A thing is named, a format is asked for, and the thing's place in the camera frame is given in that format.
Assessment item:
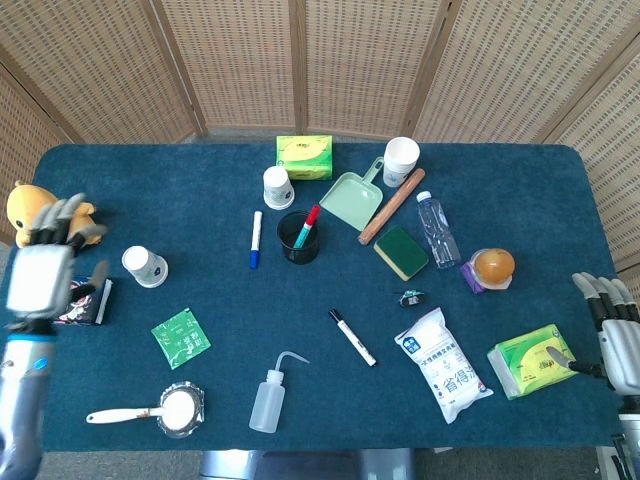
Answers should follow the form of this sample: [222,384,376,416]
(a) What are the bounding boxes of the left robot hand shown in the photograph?
[5,192,110,324]

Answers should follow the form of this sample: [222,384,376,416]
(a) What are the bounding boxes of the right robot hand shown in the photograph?
[545,272,640,396]

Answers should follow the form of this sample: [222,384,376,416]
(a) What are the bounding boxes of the red cap marker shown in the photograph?
[292,204,322,250]

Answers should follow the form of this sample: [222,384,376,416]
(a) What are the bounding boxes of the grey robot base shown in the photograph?
[199,447,417,480]

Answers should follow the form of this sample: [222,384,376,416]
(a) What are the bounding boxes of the blue cap marker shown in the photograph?
[248,210,264,271]

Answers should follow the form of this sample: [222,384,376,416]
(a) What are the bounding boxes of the black mesh pen holder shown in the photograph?
[276,210,321,265]

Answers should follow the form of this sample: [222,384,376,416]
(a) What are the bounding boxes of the black cap marker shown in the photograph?
[327,308,378,368]

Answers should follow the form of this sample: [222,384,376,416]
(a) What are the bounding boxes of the dark card box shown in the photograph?
[52,273,114,327]

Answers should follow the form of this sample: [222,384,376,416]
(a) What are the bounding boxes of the yellow plush toy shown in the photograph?
[5,180,103,249]

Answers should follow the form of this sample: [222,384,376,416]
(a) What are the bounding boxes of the green tissue soft pack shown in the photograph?
[486,323,582,402]

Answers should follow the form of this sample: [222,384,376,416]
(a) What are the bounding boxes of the white paper cup lying sideways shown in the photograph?
[121,245,170,290]

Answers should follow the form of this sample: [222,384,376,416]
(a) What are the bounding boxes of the orange fruit jelly cup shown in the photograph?
[460,247,517,295]

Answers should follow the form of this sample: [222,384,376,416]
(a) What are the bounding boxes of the green tea sachet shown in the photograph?
[151,307,212,372]

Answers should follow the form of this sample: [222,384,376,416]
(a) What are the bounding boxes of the white salt bag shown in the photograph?
[393,306,495,426]

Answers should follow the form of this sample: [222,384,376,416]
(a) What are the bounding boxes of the foil tart tin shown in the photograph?
[156,381,206,440]

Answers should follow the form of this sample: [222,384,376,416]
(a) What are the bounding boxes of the clear plastic water bottle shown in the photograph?
[415,190,463,271]

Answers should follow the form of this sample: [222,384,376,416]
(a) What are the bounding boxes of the green yellow sponge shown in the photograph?
[372,224,431,283]

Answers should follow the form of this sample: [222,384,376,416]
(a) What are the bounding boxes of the white paper cup upside down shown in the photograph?
[262,165,295,211]

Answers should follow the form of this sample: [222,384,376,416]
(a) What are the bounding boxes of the white wash bottle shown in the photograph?
[248,350,311,434]

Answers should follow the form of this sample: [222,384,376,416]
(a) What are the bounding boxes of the wooden rolling pin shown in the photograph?
[357,167,427,247]

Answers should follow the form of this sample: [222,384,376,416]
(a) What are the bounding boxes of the blue table cloth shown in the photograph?
[0,142,624,455]

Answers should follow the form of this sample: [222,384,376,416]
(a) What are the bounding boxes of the green tissue box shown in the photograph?
[275,134,335,182]

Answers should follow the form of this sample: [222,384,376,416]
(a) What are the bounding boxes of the white paper cup upright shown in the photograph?
[382,136,421,189]

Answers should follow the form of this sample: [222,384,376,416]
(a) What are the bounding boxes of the light green dustpan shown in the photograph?
[318,156,386,233]

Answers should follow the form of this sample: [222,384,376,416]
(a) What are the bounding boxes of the woven folding screen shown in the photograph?
[0,0,640,274]

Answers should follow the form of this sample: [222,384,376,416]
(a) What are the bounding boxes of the white handled brush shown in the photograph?
[85,407,166,426]

